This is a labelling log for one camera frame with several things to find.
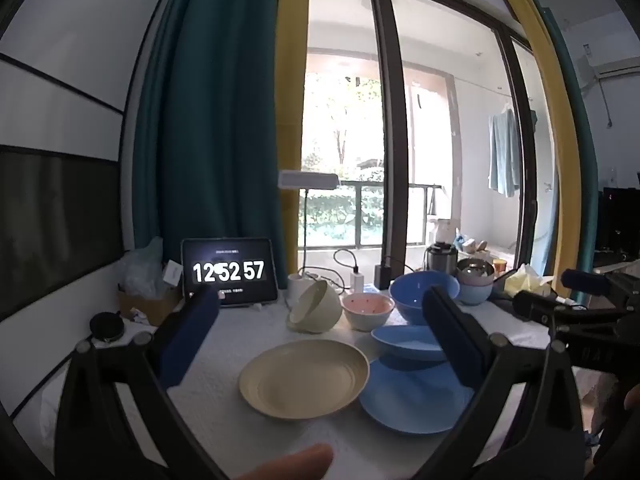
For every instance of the steel tumbler with black lid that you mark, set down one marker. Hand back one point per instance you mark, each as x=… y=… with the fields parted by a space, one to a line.
x=441 y=257

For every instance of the white charger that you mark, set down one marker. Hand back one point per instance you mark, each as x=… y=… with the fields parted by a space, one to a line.
x=357 y=281

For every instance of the white air conditioner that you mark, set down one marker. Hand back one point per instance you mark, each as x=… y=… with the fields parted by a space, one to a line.
x=612 y=62

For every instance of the pink steel bowl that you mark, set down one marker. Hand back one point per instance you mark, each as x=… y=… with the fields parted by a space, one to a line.
x=475 y=270

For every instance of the hanging light blue towel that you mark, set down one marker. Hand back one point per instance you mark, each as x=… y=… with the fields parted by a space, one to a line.
x=505 y=155

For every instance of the black monitor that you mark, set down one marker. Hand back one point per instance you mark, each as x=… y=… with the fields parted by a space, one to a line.
x=620 y=220

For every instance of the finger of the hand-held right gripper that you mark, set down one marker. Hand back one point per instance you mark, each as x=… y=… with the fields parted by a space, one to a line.
x=540 y=305
x=585 y=282

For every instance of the small blue dish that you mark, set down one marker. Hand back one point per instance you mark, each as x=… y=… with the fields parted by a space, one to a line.
x=405 y=340

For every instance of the pink dotted bowl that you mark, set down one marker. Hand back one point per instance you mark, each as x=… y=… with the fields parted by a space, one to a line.
x=367 y=310

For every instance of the yellow tissue pack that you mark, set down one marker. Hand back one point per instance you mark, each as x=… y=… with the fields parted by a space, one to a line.
x=527 y=282

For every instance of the cream bowl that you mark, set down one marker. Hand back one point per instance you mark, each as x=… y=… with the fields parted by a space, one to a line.
x=312 y=310

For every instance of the yellow curtain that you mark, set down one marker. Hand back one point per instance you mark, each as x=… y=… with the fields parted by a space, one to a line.
x=290 y=110
x=555 y=135

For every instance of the small white box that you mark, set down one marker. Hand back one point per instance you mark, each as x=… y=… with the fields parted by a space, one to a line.
x=171 y=272

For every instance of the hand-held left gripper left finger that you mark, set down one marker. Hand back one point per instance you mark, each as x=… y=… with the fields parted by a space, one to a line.
x=190 y=335

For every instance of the balcony railing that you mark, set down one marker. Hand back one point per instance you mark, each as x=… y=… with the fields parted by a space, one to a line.
x=350 y=187

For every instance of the white textured tablecloth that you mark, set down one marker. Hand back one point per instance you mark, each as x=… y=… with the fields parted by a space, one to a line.
x=225 y=330

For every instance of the large blue plate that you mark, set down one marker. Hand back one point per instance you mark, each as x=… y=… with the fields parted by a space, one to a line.
x=410 y=400

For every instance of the black round object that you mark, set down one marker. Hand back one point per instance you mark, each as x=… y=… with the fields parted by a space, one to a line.
x=106 y=327

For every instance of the teal curtain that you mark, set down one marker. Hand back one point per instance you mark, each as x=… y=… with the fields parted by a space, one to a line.
x=210 y=135
x=580 y=150

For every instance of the white desk lamp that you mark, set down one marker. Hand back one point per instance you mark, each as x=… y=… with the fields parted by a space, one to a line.
x=309 y=180

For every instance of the person's left hand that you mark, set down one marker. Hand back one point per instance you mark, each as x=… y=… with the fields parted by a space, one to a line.
x=290 y=465

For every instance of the black charger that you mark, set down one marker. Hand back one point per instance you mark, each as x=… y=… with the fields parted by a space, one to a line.
x=382 y=276

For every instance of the black tablet with clock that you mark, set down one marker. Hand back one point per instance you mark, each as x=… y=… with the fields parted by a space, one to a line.
x=230 y=272

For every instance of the dark window frame post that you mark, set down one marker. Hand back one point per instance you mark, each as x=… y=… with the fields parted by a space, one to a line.
x=392 y=135

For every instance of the red and yellow can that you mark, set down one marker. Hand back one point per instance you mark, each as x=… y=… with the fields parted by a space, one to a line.
x=500 y=265

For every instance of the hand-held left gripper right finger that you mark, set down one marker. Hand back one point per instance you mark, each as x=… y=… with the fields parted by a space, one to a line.
x=450 y=340

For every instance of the white power strip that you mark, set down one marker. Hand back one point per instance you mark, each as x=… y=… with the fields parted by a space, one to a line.
x=370 y=288

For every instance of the cream plate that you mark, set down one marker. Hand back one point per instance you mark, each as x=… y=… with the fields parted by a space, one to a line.
x=300 y=380

